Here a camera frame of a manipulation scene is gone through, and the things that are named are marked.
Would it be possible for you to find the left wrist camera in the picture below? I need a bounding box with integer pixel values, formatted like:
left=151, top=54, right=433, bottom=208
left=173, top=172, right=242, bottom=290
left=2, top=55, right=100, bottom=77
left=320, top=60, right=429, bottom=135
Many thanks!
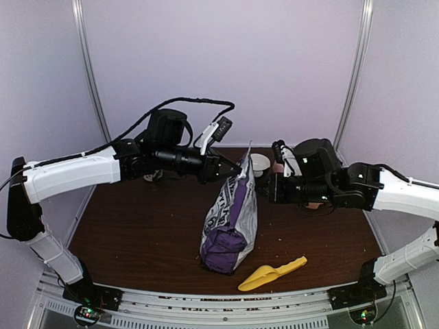
left=195, top=117, right=233, bottom=156

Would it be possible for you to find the yellow plastic scoop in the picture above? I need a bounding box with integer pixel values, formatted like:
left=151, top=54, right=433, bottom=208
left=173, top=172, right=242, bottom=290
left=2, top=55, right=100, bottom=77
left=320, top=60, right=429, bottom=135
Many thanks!
left=237, top=256, right=308, bottom=292

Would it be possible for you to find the circuit board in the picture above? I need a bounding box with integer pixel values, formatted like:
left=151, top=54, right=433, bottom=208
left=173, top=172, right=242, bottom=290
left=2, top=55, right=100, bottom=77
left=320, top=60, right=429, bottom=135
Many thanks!
left=73, top=305, right=103, bottom=326
left=348, top=304, right=377, bottom=326

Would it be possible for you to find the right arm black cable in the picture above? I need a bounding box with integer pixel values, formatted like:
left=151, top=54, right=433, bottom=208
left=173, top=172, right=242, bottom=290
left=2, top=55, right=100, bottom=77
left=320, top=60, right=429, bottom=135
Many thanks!
left=372, top=270, right=401, bottom=323

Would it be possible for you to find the right circuit board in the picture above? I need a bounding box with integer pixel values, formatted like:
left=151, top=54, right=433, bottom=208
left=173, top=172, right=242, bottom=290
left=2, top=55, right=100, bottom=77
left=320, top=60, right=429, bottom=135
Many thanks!
left=348, top=304, right=377, bottom=326

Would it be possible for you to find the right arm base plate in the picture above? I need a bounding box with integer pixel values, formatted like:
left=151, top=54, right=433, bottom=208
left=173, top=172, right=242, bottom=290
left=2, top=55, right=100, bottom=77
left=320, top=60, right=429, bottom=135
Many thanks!
left=327, top=280, right=387, bottom=310

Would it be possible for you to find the pink double pet feeder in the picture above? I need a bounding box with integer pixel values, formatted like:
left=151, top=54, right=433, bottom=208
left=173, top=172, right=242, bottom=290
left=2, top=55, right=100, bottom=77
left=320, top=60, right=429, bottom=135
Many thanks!
left=272, top=162, right=284, bottom=176

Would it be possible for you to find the right aluminium corner post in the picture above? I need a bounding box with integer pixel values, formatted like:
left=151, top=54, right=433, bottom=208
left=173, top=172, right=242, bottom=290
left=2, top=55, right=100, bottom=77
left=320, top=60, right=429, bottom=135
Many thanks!
left=334, top=0, right=374, bottom=152

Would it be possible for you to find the front aluminium rail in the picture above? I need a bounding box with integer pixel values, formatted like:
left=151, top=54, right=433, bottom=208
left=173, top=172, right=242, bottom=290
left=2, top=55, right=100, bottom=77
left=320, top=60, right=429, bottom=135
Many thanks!
left=34, top=267, right=423, bottom=329

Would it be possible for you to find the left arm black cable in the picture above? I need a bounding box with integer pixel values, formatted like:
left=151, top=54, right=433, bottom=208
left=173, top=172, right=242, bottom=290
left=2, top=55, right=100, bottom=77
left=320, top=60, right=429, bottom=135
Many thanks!
left=0, top=97, right=236, bottom=239

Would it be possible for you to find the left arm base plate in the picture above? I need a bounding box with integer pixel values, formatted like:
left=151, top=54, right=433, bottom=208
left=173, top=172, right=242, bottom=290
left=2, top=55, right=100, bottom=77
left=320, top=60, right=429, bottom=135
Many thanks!
left=62, top=282, right=123, bottom=311

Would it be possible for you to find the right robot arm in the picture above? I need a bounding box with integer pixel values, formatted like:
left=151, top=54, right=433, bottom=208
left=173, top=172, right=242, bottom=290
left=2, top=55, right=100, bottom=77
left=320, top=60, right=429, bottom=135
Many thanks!
left=265, top=138, right=438, bottom=303

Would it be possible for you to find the purple pet food bag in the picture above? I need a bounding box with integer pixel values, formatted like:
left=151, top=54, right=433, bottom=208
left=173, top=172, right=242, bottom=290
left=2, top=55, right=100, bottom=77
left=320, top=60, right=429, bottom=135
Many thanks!
left=200, top=148, right=258, bottom=275

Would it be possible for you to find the black and white ceramic bowl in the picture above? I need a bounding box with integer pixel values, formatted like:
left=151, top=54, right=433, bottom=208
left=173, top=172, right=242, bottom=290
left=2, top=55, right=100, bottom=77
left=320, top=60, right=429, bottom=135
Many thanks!
left=250, top=153, right=271, bottom=178

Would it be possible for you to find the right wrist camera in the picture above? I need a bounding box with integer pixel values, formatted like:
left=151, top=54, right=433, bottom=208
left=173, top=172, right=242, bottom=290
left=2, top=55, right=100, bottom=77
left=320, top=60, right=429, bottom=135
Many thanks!
left=272, top=140, right=301, bottom=178

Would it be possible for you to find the white patterned mug yellow inside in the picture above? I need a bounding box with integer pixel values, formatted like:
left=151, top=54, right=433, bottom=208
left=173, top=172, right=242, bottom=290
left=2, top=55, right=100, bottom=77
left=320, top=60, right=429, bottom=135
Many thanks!
left=143, top=170, right=163, bottom=182

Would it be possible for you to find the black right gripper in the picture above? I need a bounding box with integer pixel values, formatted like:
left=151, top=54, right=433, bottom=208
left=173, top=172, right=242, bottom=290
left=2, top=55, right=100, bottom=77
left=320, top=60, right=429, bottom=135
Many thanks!
left=255, top=171, right=335, bottom=204

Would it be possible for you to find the aluminium corner post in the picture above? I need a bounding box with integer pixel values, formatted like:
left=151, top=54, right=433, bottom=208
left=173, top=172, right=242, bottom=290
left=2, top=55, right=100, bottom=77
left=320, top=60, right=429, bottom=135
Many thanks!
left=71, top=0, right=111, bottom=142
left=334, top=0, right=374, bottom=152

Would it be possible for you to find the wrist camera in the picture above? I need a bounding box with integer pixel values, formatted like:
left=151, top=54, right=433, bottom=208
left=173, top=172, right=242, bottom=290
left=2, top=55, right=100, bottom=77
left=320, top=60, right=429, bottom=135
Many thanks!
left=195, top=117, right=233, bottom=156
left=272, top=140, right=301, bottom=178

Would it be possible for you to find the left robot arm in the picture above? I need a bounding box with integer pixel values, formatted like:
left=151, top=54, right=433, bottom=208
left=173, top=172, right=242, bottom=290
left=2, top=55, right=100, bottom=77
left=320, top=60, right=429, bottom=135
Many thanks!
left=6, top=109, right=241, bottom=304

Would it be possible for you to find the left circuit board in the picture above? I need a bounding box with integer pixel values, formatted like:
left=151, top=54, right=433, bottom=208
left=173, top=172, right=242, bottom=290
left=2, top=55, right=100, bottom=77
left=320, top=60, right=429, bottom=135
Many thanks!
left=73, top=305, right=103, bottom=326

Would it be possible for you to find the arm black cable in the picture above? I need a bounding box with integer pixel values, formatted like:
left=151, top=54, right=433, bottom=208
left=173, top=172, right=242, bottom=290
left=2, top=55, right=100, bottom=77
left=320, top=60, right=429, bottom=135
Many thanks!
left=372, top=270, right=401, bottom=323
left=0, top=97, right=236, bottom=239

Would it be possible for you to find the left aluminium corner post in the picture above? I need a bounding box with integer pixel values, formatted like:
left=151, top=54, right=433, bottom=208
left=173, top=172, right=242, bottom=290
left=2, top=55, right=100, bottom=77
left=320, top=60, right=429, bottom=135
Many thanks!
left=71, top=0, right=111, bottom=142

